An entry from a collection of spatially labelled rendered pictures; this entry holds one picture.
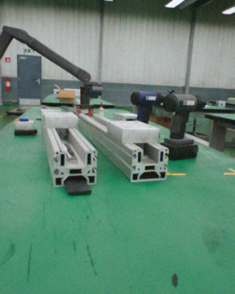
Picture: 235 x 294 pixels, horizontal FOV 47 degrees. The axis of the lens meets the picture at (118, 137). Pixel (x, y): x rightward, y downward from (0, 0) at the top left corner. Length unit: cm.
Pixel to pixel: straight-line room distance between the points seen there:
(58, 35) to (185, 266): 1223
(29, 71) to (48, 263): 1207
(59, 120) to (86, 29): 1168
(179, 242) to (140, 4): 1289
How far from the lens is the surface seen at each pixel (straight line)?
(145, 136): 75
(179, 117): 93
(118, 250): 43
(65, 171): 64
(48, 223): 50
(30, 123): 126
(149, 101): 116
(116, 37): 1268
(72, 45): 1246
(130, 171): 69
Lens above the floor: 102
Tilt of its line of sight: 11 degrees down
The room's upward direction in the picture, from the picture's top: 3 degrees clockwise
